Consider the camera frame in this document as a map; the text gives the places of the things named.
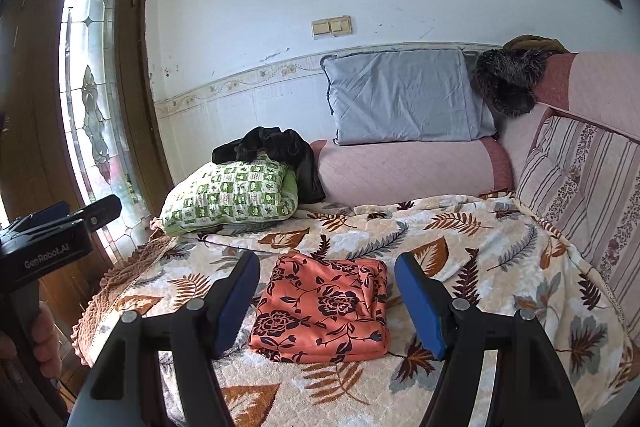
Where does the person's left hand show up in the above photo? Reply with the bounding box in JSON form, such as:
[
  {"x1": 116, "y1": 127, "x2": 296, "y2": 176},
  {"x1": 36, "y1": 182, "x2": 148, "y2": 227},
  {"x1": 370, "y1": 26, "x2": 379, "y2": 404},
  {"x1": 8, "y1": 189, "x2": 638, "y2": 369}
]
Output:
[{"x1": 0, "y1": 299, "x2": 64, "y2": 383}]

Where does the striped floral cushion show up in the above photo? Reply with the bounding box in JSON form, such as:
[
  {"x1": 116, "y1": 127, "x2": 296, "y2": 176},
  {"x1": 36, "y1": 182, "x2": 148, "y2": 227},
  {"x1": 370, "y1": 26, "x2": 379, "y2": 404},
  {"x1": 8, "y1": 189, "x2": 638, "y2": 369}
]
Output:
[{"x1": 515, "y1": 114, "x2": 640, "y2": 333}]

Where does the dark furry cloth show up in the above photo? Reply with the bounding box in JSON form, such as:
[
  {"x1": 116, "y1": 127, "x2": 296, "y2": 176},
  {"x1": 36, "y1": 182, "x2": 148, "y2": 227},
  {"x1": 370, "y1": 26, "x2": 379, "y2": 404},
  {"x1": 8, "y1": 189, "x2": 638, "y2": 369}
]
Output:
[{"x1": 472, "y1": 48, "x2": 546, "y2": 118}]

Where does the beige light switch panel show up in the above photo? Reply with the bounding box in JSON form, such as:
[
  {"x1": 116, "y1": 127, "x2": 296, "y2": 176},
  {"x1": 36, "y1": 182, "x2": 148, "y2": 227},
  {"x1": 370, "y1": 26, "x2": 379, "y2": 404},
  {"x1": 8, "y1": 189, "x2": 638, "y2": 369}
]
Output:
[{"x1": 312, "y1": 15, "x2": 353, "y2": 38}]

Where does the green checked pillow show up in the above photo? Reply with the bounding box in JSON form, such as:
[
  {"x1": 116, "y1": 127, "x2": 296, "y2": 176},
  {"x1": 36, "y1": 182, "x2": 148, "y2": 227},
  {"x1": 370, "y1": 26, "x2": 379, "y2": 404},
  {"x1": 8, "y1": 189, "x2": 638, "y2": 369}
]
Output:
[{"x1": 159, "y1": 159, "x2": 300, "y2": 237}]

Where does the black garment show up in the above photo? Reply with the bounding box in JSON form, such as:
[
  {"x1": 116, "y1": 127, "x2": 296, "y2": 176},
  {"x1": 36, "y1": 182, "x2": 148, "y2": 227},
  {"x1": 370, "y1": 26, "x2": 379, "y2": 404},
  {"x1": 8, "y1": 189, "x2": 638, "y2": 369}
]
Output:
[{"x1": 211, "y1": 126, "x2": 327, "y2": 204}]

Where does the grey pillow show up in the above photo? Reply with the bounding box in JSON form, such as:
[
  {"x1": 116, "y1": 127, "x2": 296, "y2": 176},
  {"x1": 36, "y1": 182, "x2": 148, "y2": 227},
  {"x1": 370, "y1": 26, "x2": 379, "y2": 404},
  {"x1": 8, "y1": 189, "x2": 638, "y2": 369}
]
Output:
[{"x1": 320, "y1": 48, "x2": 496, "y2": 146}]

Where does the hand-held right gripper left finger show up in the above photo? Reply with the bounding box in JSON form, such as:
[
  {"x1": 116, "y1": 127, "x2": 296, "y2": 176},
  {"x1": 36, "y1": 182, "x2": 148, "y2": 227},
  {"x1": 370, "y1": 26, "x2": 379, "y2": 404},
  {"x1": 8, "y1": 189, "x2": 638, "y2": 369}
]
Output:
[{"x1": 65, "y1": 251, "x2": 262, "y2": 427}]

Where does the tall stained glass window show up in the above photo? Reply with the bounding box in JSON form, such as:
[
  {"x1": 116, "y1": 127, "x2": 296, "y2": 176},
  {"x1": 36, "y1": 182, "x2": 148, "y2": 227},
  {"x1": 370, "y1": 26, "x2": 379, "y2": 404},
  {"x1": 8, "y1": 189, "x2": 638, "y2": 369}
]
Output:
[{"x1": 60, "y1": 0, "x2": 151, "y2": 258}]

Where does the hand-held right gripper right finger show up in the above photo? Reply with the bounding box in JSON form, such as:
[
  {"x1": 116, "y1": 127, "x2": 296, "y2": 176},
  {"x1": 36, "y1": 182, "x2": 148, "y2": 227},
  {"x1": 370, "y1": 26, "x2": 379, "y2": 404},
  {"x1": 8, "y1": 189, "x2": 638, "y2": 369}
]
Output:
[{"x1": 394, "y1": 252, "x2": 586, "y2": 427}]

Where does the leaf print blanket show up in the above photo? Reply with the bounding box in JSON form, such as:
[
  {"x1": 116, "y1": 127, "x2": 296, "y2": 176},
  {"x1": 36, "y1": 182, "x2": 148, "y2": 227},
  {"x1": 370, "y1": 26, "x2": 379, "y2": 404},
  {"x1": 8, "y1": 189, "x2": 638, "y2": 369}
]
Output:
[{"x1": 70, "y1": 194, "x2": 640, "y2": 427}]

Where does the wooden door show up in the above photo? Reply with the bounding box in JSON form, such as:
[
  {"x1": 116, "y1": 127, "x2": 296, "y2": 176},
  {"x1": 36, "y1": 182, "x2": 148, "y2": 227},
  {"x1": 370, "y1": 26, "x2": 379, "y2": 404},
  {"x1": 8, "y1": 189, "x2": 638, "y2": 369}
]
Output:
[{"x1": 0, "y1": 0, "x2": 176, "y2": 427}]

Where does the orange floral dress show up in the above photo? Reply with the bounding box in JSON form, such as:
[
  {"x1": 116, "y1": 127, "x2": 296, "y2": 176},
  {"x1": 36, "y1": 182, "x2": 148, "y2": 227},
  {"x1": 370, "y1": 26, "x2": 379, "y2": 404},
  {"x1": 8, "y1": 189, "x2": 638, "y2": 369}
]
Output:
[{"x1": 248, "y1": 254, "x2": 391, "y2": 364}]

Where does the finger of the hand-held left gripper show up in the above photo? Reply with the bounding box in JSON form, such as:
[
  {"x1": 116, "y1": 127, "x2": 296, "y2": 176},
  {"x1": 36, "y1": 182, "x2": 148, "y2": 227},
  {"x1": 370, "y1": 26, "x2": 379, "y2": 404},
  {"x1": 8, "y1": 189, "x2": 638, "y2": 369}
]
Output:
[
  {"x1": 14, "y1": 201, "x2": 71, "y2": 224},
  {"x1": 70, "y1": 194, "x2": 122, "y2": 229}
]

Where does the olive cloth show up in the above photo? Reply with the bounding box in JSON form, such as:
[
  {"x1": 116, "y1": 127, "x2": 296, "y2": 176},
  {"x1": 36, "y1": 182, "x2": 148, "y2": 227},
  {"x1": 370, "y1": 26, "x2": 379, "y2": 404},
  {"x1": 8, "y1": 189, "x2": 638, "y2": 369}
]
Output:
[{"x1": 502, "y1": 34, "x2": 571, "y2": 55}]

